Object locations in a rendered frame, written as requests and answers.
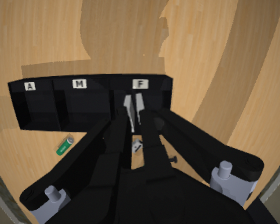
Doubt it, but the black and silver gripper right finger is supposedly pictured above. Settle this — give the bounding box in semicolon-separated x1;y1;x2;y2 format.
136;93;264;224

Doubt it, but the black rack of labelled bins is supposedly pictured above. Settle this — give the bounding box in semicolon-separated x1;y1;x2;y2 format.
8;74;173;135

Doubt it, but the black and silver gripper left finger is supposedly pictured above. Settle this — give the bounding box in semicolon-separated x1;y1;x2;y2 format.
19;95;134;224

